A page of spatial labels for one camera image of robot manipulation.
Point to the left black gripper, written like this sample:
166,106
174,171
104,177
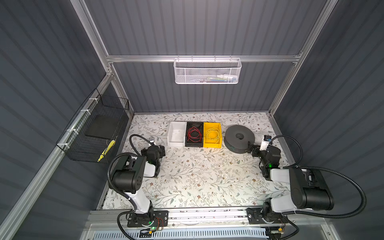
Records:
159,151

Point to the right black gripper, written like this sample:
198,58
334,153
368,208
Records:
255,150

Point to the grey perforated spool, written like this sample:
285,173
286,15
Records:
238,139

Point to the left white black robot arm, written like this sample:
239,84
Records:
126,174

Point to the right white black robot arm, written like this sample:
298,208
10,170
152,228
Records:
308,191

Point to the white plastic bin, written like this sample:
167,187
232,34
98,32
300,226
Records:
177,134

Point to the yellow green striped item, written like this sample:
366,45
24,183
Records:
106,150

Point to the black plastic bin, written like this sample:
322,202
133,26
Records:
194,134

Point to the yellow plastic bin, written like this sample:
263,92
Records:
212,135

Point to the black flat pad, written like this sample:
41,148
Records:
102,127

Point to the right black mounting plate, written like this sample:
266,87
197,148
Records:
261,216

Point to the black mounting plate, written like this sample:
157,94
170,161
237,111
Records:
261,216
150,219

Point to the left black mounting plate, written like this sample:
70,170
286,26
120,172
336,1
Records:
150,219

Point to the items in white basket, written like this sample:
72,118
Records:
225,79

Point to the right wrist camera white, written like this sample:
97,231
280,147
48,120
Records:
265,142

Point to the black wire basket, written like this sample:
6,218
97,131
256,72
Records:
77,146

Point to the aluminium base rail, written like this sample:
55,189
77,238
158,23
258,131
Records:
221,223

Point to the white wire mesh basket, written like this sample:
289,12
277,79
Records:
186,69

